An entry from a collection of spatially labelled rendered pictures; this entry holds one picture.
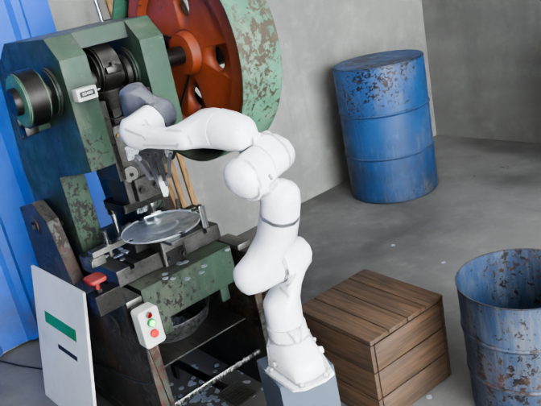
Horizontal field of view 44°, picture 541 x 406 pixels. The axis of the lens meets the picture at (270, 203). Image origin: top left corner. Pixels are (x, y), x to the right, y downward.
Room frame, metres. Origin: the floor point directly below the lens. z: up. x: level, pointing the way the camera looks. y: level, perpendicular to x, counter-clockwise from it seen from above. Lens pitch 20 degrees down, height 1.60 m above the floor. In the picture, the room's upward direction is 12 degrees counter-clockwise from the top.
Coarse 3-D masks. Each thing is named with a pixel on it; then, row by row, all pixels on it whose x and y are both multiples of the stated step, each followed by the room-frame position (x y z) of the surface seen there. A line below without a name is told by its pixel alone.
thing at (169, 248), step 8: (192, 232) 2.15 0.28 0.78; (200, 232) 2.16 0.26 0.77; (168, 240) 2.12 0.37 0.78; (176, 240) 2.11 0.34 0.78; (152, 248) 2.25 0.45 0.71; (160, 248) 2.20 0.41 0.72; (168, 248) 2.22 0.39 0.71; (176, 248) 2.23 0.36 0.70; (184, 248) 2.25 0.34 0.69; (160, 256) 2.21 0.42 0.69; (168, 256) 2.21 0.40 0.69; (176, 256) 2.23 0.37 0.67; (184, 256) 2.25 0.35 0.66; (168, 264) 2.21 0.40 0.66
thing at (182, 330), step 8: (208, 296) 2.40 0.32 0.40; (192, 304) 2.48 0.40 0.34; (200, 304) 2.45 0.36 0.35; (208, 304) 2.34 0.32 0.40; (184, 312) 2.47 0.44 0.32; (192, 312) 2.46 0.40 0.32; (200, 312) 2.27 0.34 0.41; (208, 312) 2.35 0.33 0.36; (192, 320) 2.24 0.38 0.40; (200, 320) 2.28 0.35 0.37; (176, 328) 2.21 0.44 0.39; (184, 328) 2.23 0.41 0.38; (192, 328) 2.25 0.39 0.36; (168, 336) 2.22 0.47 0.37; (176, 336) 2.22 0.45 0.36; (184, 336) 2.26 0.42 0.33
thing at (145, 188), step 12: (120, 120) 2.34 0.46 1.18; (120, 144) 2.27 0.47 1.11; (132, 156) 2.29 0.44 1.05; (132, 168) 2.27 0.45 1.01; (108, 180) 2.35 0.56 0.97; (132, 180) 2.26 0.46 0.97; (144, 180) 2.27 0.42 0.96; (120, 192) 2.30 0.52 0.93; (132, 192) 2.27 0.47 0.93; (144, 192) 2.25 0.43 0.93; (156, 192) 2.29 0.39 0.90
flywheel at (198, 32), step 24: (144, 0) 2.74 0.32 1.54; (168, 0) 2.63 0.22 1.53; (192, 0) 2.51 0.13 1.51; (216, 0) 2.34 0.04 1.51; (168, 24) 2.66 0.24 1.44; (192, 24) 2.53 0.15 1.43; (216, 24) 2.42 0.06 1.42; (192, 48) 2.52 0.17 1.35; (216, 48) 2.58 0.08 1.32; (192, 72) 2.55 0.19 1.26; (216, 72) 2.47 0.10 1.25; (240, 72) 2.30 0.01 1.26; (192, 96) 2.66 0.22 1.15; (216, 96) 2.50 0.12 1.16; (240, 96) 2.32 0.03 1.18
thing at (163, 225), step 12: (156, 216) 2.39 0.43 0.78; (168, 216) 2.36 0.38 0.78; (180, 216) 2.34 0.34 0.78; (192, 216) 2.31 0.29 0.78; (132, 228) 2.31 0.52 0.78; (144, 228) 2.28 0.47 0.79; (156, 228) 2.24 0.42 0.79; (168, 228) 2.22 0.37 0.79; (180, 228) 2.21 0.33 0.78; (144, 240) 2.16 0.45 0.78; (156, 240) 2.12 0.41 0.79
